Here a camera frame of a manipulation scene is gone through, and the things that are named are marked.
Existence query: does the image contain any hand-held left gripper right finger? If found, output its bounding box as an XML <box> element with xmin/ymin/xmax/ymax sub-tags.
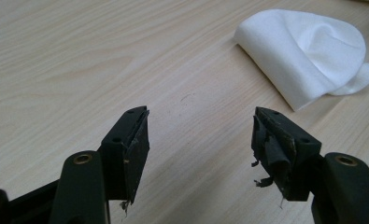
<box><xmin>250</xmin><ymin>106</ymin><xmax>323</xmax><ymax>203</ymax></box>

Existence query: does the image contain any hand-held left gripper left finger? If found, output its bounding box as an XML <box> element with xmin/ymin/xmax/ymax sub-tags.
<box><xmin>97</xmin><ymin>105</ymin><xmax>150</xmax><ymax>205</ymax></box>

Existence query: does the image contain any white ankle sock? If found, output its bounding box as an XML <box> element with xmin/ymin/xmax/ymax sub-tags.
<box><xmin>233</xmin><ymin>8</ymin><xmax>369</xmax><ymax>112</ymax></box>

